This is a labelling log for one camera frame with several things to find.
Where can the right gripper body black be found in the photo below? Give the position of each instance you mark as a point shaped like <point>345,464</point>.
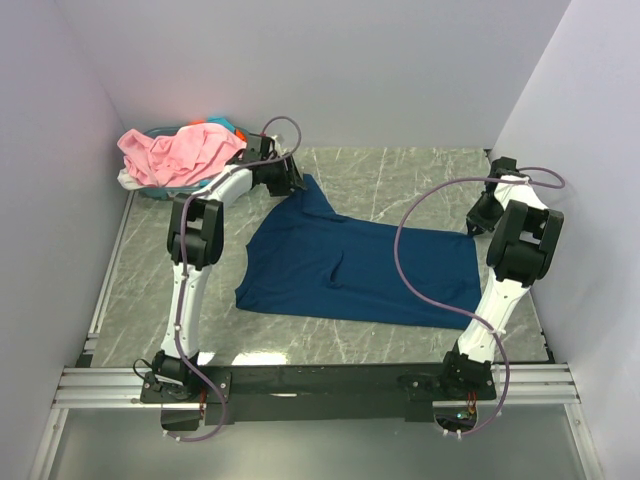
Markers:
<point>485,214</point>

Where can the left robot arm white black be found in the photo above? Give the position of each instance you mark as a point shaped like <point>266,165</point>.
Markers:
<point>195,244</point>

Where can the orange garment in basket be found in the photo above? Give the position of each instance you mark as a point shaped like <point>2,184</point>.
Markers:
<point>239,132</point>

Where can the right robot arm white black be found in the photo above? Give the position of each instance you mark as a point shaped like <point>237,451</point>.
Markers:
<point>525,233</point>

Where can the pink t shirt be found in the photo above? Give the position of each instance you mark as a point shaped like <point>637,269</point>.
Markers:
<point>175,157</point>

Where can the teal laundry basket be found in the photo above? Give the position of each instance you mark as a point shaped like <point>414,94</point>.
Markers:
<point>165,192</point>

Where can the white garment in basket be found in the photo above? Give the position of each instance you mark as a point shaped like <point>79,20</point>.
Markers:
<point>128,182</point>

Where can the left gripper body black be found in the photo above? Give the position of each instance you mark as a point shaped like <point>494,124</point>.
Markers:
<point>277,178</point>

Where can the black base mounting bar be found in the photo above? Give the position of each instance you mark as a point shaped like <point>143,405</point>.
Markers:
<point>309,392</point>

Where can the dark blue t shirt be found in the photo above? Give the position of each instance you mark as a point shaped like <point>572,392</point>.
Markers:
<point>307,260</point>

